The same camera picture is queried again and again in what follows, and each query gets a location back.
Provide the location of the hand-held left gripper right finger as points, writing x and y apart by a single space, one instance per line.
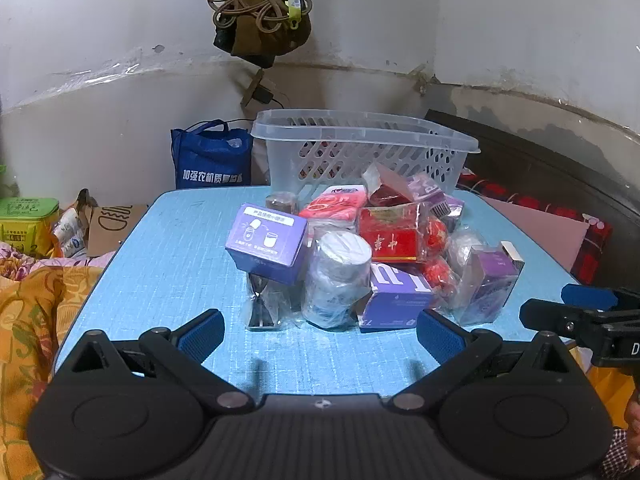
440 335

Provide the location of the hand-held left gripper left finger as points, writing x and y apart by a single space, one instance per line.
205 332

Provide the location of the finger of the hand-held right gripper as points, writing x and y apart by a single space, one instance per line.
550 315
590 296

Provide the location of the red ornament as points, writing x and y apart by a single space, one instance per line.
440 275
435 235

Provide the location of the clear plastic basket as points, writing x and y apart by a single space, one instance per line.
350 130

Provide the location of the person's right forearm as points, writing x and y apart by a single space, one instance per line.
622 455

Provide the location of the yellow cloth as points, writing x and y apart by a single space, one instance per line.
610 390

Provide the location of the red plaid cloth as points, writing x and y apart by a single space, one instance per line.
595 245

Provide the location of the purple box with white letters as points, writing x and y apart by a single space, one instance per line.
395 295

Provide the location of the dark item in clear bag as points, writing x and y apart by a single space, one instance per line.
262 310

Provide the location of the purple item in clear box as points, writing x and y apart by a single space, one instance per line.
492 280

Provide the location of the pink cloth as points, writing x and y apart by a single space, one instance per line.
540 230

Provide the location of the silver wrapped item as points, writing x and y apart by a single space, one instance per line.
465 245

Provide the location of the red box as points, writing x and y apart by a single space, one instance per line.
390 237

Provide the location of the purple box with cup print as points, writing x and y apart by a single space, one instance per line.
265 240

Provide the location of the silver can in plastic wrap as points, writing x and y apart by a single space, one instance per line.
340 265

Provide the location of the dark wooden headboard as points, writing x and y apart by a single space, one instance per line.
550 160

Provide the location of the cardboard box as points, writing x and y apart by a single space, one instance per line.
110 225

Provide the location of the purple foil pack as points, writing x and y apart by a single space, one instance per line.
430 187

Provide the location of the small dark jar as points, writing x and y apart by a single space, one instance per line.
281 203

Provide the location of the dark red open carton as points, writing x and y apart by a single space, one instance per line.
392 192

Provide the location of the white snack packets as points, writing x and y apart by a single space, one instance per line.
70 235

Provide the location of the pink red packet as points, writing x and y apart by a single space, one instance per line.
332 205

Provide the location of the blue tote bag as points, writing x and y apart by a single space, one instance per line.
210 160

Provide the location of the orange blanket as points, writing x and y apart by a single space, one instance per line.
30 335

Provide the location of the pink floral blanket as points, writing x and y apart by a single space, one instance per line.
20 260

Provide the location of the green box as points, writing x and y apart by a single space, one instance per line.
25 225

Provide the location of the black charger adapter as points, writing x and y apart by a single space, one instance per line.
261 94

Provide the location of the brown hanging bag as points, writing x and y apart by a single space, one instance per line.
260 45

